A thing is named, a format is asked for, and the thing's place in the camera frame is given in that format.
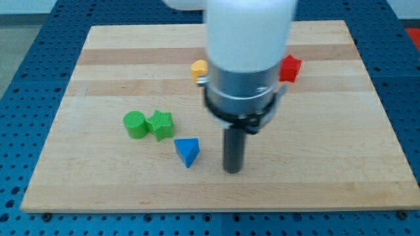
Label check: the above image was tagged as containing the blue triangle block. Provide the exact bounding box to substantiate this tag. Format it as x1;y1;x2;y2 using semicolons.
174;138;200;168

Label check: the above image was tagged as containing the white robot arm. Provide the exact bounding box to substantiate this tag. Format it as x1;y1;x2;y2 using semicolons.
163;0;297;174

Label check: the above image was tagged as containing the red star block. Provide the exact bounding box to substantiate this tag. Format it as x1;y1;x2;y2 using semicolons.
279;54;303;83

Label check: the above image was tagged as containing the green cylinder block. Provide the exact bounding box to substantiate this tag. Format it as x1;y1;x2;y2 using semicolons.
123;111;148;139

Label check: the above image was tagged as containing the wooden board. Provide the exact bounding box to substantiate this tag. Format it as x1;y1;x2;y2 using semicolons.
21;20;419;213

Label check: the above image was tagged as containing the green star block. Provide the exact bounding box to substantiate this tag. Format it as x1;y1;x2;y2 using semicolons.
146;110;174;142

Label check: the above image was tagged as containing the yellow heart block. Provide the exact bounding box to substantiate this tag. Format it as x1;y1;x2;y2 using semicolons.
190;60;208;83

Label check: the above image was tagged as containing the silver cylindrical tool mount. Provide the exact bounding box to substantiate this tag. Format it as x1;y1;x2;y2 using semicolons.
196;63;287;135

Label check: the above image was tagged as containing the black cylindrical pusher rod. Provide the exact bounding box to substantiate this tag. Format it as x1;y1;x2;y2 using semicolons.
223;127;246;174

